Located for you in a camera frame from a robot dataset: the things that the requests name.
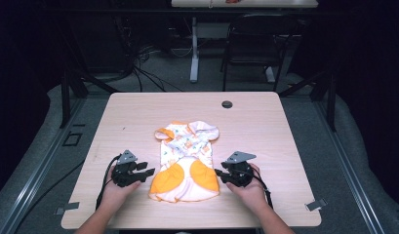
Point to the grey tape strip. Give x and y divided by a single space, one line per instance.
315 204
68 207

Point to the person's right hand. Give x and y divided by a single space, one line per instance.
252 195

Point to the aluminium floor rail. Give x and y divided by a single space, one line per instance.
37 169
346 169

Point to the grey box under desk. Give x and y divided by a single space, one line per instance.
213 31

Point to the black folding chair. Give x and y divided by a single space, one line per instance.
259 42

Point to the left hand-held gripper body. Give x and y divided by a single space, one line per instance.
125 172

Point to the orange and white baby garment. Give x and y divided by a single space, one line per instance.
185 152

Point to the person's left hand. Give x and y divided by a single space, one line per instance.
115 195

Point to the black metal stand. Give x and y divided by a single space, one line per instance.
331 104
65 97

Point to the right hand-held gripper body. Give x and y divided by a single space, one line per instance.
242 174

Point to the white desk leg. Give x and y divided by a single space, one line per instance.
194 58

